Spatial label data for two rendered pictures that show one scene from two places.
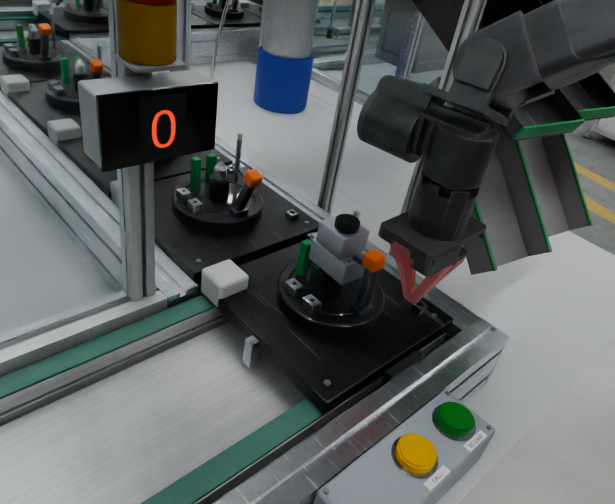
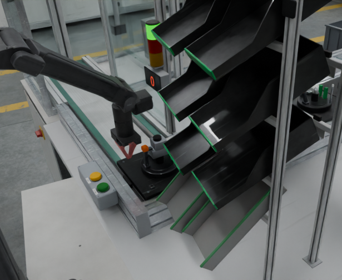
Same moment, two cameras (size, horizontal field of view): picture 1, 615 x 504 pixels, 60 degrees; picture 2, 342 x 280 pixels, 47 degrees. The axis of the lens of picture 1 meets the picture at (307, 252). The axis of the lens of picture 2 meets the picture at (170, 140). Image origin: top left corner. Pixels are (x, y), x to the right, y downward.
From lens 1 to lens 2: 1.51 m
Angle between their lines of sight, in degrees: 86
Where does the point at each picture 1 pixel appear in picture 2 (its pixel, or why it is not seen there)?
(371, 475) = (94, 169)
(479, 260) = (164, 197)
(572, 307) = not seen: outside the picture
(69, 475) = not seen: hidden behind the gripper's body
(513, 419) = (120, 243)
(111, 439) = not seen: hidden behind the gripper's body
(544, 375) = (140, 267)
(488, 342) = (133, 208)
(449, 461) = (91, 184)
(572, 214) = (213, 261)
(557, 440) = (107, 255)
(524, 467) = (100, 239)
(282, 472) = (101, 154)
